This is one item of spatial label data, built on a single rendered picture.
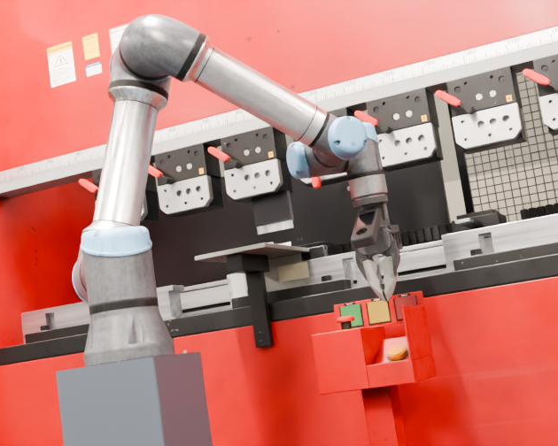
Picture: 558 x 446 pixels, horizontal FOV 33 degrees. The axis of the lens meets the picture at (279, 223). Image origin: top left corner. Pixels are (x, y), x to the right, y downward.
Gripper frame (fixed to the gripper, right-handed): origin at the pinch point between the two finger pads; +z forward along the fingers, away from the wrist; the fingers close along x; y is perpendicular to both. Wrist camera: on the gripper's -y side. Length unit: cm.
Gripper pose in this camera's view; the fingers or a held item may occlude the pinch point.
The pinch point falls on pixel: (384, 295)
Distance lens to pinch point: 192.2
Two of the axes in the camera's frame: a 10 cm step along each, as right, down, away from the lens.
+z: 1.8, 9.8, -0.6
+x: -9.0, 1.8, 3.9
